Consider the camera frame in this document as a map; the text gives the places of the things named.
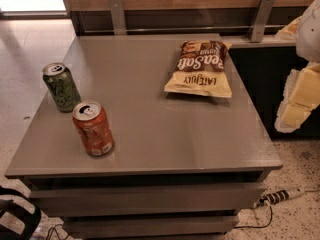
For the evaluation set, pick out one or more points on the right metal bracket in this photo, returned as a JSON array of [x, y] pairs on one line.
[[261, 17]]

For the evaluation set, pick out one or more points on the Late July chips bag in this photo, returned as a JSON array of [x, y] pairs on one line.
[[200, 70]]

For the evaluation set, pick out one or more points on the green soda can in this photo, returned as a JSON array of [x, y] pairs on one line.
[[60, 83]]

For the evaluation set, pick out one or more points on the grey cabinet lower drawer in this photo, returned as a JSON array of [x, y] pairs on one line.
[[151, 227]]

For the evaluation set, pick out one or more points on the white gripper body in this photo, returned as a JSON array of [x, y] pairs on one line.
[[310, 34]]

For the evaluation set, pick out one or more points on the grey cabinet top drawer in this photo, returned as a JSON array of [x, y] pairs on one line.
[[147, 200]]

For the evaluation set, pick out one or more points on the white power strip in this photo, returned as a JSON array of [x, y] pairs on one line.
[[278, 196]]

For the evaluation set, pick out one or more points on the black chair part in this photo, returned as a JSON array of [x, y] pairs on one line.
[[30, 220]]

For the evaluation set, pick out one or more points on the red orange soda can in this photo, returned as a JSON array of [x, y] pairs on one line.
[[91, 122]]

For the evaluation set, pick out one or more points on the left metal bracket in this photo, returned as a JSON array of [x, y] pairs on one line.
[[118, 17]]

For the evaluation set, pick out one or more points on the grey cabinet drawer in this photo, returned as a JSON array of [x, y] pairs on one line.
[[147, 200], [151, 227]]

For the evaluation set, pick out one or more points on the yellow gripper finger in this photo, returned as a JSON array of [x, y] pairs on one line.
[[289, 31], [301, 96]]

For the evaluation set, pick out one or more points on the metal bracket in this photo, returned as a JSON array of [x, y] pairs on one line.
[[118, 17], [261, 17]]

